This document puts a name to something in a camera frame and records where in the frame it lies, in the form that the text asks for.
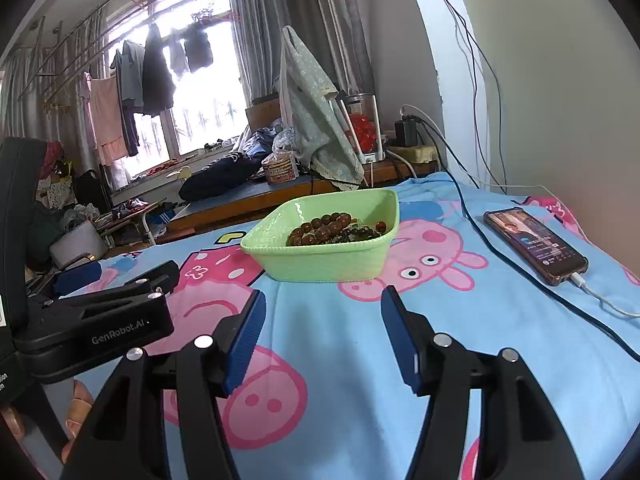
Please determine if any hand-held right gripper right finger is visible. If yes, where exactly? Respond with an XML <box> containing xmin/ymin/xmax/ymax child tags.
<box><xmin>381</xmin><ymin>285</ymin><xmax>586</xmax><ymax>480</ymax></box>

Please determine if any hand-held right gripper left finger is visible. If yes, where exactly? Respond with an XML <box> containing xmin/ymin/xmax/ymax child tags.
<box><xmin>60</xmin><ymin>289</ymin><xmax>267</xmax><ymax>480</ymax></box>

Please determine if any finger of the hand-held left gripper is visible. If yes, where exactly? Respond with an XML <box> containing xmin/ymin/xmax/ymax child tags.
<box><xmin>120</xmin><ymin>260</ymin><xmax>181</xmax><ymax>297</ymax></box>
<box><xmin>52</xmin><ymin>261</ymin><xmax>103</xmax><ymax>297</ymax></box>

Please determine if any green plastic basket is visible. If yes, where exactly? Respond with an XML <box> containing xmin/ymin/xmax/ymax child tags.
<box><xmin>240</xmin><ymin>188</ymin><xmax>401</xmax><ymax>283</ymax></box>

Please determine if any colourful crystal bracelet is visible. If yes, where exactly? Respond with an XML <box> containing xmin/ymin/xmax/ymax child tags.
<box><xmin>327</xmin><ymin>224</ymin><xmax>381</xmax><ymax>244</ymax></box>

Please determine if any brown wooden bead bracelet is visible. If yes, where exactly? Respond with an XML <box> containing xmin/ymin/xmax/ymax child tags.
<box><xmin>286</xmin><ymin>211</ymin><xmax>389</xmax><ymax>247</ymax></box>

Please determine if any person's left hand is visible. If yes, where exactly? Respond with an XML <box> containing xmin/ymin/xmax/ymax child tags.
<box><xmin>61</xmin><ymin>379</ymin><xmax>96</xmax><ymax>465</ymax></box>

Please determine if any grey storage bin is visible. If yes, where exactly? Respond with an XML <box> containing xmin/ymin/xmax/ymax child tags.
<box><xmin>49</xmin><ymin>219</ymin><xmax>108</xmax><ymax>271</ymax></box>

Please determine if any small folding table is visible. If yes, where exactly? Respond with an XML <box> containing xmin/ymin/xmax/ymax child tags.
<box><xmin>95</xmin><ymin>199</ymin><xmax>168</xmax><ymax>246</ymax></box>

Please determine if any cartoon printed blue bedsheet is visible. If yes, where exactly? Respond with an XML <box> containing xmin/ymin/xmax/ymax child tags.
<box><xmin>75</xmin><ymin>170</ymin><xmax>640</xmax><ymax>480</ymax></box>

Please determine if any black bag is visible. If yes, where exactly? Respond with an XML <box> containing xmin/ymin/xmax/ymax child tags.
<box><xmin>74</xmin><ymin>169</ymin><xmax>113</xmax><ymax>216</ymax></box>

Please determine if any wooden desk with blue top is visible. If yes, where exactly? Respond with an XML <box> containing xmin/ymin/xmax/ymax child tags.
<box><xmin>165</xmin><ymin>157</ymin><xmax>418</xmax><ymax>233</ymax></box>

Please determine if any navy clothing bundle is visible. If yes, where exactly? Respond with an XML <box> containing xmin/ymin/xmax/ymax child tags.
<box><xmin>178</xmin><ymin>156</ymin><xmax>264</xmax><ymax>203</ymax></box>

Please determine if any pink hanging garment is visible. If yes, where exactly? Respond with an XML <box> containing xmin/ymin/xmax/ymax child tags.
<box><xmin>82</xmin><ymin>74</ymin><xmax>128</xmax><ymax>167</ymax></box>

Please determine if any smartphone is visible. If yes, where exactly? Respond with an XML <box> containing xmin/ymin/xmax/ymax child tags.
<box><xmin>483</xmin><ymin>207</ymin><xmax>590</xmax><ymax>287</ymax></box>

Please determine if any yellow power strip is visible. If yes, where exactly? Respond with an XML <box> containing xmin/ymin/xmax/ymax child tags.
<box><xmin>386</xmin><ymin>145</ymin><xmax>437</xmax><ymax>167</ymax></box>

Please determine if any cardboard box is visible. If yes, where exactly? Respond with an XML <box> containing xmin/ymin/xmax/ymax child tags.
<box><xmin>245</xmin><ymin>97</ymin><xmax>283</xmax><ymax>133</ymax></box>

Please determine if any grey curtain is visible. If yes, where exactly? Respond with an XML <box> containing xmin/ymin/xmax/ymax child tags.
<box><xmin>0</xmin><ymin>45</ymin><xmax>96</xmax><ymax>146</ymax></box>
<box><xmin>225</xmin><ymin>0</ymin><xmax>373</xmax><ymax>111</ymax></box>

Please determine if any dark hanging garment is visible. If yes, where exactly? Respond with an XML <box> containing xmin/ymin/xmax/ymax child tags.
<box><xmin>142</xmin><ymin>24</ymin><xmax>176</xmax><ymax>116</ymax></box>

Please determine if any grey-blue hanging shirt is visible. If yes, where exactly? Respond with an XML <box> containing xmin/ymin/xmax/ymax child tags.
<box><xmin>111</xmin><ymin>40</ymin><xmax>146</xmax><ymax>111</ymax></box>

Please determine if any black power adapter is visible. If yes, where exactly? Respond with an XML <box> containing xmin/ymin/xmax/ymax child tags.
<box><xmin>394</xmin><ymin>116</ymin><xmax>422</xmax><ymax>147</ymax></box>

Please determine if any blender with red contents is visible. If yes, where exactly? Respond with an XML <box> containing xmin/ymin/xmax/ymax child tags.
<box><xmin>344</xmin><ymin>93</ymin><xmax>387</xmax><ymax>165</ymax></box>

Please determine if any dark hanging vest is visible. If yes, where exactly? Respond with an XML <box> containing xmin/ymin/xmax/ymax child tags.
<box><xmin>182</xmin><ymin>24</ymin><xmax>215</xmax><ymax>73</ymax></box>

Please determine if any dotted pale green cloth cover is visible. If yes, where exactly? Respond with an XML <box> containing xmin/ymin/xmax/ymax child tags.
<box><xmin>278</xmin><ymin>25</ymin><xmax>366</xmax><ymax>192</ymax></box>

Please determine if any black charging cable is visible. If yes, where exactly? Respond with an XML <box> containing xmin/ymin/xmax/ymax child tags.
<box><xmin>420</xmin><ymin>120</ymin><xmax>640</xmax><ymax>363</ymax></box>

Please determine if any white charging cable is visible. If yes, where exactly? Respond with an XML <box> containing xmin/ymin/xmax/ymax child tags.
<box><xmin>572</xmin><ymin>272</ymin><xmax>640</xmax><ymax>319</ymax></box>

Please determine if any black wall cable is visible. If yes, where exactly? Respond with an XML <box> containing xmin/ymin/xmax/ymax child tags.
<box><xmin>425</xmin><ymin>0</ymin><xmax>508</xmax><ymax>193</ymax></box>

